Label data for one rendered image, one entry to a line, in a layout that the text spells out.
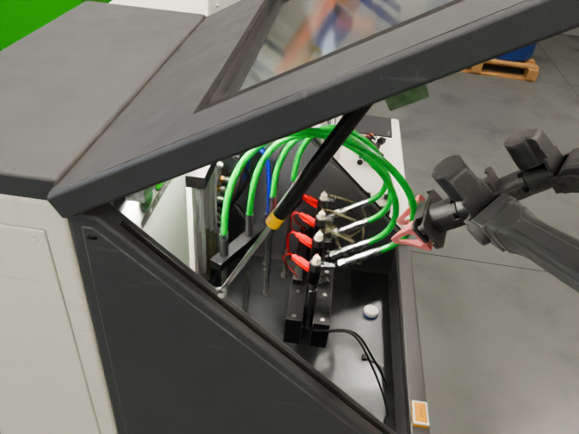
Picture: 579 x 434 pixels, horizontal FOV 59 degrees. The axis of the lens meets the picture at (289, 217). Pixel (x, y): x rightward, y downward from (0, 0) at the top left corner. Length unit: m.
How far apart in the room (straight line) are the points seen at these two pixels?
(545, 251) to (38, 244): 0.65
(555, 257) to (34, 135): 0.68
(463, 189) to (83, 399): 0.74
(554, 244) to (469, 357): 1.85
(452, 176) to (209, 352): 0.48
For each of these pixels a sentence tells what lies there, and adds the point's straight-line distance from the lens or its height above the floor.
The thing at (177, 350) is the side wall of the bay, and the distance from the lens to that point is 0.80.
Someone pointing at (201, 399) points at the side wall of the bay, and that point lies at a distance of 0.89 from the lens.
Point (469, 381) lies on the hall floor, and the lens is 2.45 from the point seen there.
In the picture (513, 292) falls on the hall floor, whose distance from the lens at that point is 2.96.
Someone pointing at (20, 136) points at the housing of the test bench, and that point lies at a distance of 0.76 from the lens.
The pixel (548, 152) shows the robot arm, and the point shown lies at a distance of 1.06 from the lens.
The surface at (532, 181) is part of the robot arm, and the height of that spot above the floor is 1.34.
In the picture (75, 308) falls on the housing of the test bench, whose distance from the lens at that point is 0.80.
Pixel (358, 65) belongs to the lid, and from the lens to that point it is 0.49.
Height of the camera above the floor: 1.84
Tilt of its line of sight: 37 degrees down
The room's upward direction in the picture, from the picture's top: 6 degrees clockwise
